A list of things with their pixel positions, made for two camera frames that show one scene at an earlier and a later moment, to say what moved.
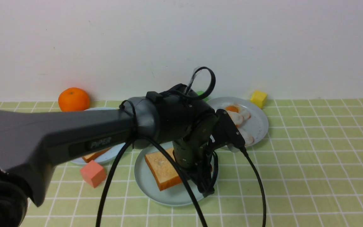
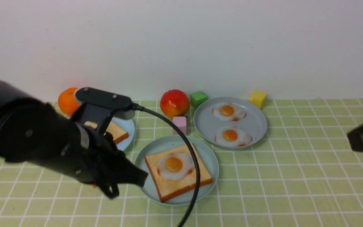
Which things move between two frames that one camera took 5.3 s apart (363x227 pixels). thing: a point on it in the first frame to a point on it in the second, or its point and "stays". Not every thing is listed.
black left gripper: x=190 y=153 to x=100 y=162
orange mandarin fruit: x=73 y=99 stays
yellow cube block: x=259 y=98 stays
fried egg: x=238 y=114 to x=175 y=166
